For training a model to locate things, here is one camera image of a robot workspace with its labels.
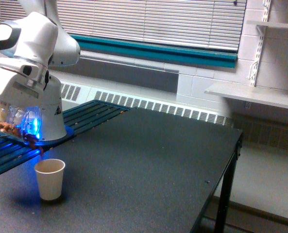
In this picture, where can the white baseboard radiator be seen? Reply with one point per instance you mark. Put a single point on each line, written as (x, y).
(55, 92)

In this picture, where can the white paper cup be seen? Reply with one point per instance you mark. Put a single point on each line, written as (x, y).
(49, 175)

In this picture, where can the clear plastic cup with nuts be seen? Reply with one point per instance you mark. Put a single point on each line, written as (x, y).
(23, 125)

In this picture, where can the teal slatted rail platform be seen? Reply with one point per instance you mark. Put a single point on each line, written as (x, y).
(80, 118)

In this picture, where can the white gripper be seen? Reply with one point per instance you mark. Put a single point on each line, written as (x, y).
(21, 84)

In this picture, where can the white window blinds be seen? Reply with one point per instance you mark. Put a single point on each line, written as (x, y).
(203, 24)

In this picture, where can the white wall shelf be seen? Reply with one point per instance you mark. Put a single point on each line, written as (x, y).
(260, 95)
(268, 24)

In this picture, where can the white lower wall shelf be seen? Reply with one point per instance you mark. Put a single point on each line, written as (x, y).
(260, 95)

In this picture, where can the white upper wall shelf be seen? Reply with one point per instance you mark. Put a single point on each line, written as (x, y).
(268, 24)

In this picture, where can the black table leg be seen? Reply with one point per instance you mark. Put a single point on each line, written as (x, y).
(226, 188)

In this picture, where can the teal window sill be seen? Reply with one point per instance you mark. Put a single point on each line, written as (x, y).
(36, 39)

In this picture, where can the white shelf bracket rail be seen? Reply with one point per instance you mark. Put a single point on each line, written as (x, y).
(261, 29)

